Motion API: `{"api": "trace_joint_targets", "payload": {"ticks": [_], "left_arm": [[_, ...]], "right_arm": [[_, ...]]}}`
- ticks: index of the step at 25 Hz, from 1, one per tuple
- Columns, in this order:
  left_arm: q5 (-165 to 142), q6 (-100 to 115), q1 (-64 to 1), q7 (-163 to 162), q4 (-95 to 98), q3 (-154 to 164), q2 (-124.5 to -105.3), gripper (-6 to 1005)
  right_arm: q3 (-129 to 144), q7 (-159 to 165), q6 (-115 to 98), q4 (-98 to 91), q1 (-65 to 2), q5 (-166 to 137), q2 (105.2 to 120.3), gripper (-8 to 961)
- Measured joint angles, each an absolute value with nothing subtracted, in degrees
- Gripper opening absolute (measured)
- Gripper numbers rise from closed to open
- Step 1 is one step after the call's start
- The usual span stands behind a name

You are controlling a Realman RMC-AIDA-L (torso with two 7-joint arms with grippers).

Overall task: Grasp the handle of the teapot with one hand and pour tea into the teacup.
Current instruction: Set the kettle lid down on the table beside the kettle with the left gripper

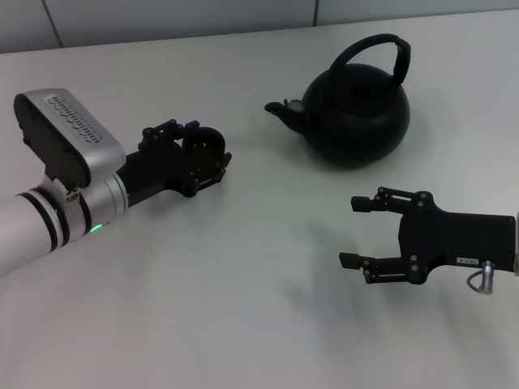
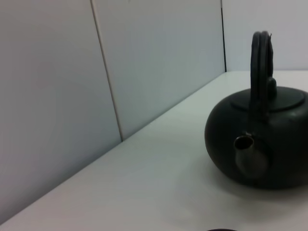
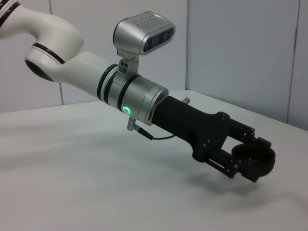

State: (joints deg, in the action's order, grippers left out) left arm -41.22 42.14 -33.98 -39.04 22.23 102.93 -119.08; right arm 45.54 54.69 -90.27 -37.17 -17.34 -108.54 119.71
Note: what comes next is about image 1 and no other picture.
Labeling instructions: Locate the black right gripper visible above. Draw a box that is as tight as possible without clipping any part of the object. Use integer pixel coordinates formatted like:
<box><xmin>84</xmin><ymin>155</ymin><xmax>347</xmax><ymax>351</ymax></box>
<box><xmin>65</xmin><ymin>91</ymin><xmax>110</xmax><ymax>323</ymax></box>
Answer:
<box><xmin>339</xmin><ymin>186</ymin><xmax>517</xmax><ymax>284</ymax></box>

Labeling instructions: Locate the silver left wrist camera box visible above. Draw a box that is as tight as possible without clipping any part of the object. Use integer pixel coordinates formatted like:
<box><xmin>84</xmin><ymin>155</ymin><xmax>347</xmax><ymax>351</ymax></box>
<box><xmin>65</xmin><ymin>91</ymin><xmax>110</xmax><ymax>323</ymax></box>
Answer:
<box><xmin>14</xmin><ymin>88</ymin><xmax>127</xmax><ymax>190</ymax></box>

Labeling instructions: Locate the dark brown teacup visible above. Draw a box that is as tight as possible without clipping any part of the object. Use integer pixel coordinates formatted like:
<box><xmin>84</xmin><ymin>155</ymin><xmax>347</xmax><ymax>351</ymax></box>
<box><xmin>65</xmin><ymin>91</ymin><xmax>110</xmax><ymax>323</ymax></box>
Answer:
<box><xmin>180</xmin><ymin>126</ymin><xmax>227</xmax><ymax>169</ymax></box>

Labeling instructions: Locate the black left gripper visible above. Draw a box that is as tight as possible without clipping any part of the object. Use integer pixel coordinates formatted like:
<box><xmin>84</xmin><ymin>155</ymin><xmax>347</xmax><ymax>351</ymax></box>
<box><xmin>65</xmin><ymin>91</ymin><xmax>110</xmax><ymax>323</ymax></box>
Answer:
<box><xmin>117</xmin><ymin>118</ymin><xmax>233</xmax><ymax>207</ymax></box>

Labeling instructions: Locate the black round teapot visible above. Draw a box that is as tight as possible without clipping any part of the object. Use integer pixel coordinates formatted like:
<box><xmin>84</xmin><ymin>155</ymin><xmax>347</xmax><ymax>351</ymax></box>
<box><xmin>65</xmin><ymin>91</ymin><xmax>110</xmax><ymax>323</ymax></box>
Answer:
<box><xmin>264</xmin><ymin>33</ymin><xmax>413</xmax><ymax>170</ymax></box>

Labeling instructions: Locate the right gripper connector with cable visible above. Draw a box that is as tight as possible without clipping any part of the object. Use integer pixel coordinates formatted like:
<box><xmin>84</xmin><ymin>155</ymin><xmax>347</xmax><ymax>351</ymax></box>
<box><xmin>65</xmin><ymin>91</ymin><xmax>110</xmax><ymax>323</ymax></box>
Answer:
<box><xmin>468</xmin><ymin>261</ymin><xmax>494</xmax><ymax>294</ymax></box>

